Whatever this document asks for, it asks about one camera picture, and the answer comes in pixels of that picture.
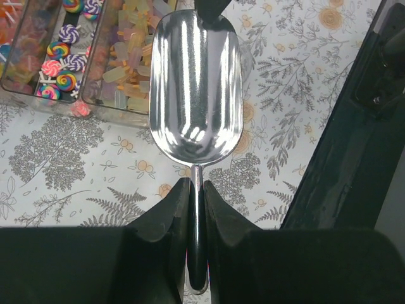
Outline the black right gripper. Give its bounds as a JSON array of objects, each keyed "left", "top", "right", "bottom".
[{"left": 282, "top": 3, "right": 404, "bottom": 229}]

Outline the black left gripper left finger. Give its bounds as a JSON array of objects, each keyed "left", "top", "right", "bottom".
[{"left": 1, "top": 178, "right": 189, "bottom": 303}]

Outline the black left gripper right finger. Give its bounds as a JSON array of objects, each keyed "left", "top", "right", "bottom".
[{"left": 204, "top": 181, "right": 404, "bottom": 303}]

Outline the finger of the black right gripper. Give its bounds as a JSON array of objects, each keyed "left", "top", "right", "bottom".
[{"left": 194, "top": 0, "right": 231, "bottom": 27}]

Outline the silver metal scoop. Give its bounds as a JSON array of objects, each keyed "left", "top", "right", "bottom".
[{"left": 149, "top": 9, "right": 243, "bottom": 295}]

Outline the clear acrylic candy organizer box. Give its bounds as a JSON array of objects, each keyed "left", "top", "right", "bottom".
[{"left": 1, "top": 1, "right": 177, "bottom": 127}]

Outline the clear plastic jar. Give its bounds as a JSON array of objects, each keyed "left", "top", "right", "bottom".
[{"left": 238, "top": 35, "right": 256, "bottom": 84}]

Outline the floral patterned table cloth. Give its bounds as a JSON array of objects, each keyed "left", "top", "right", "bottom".
[{"left": 1, "top": 1, "right": 379, "bottom": 229}]

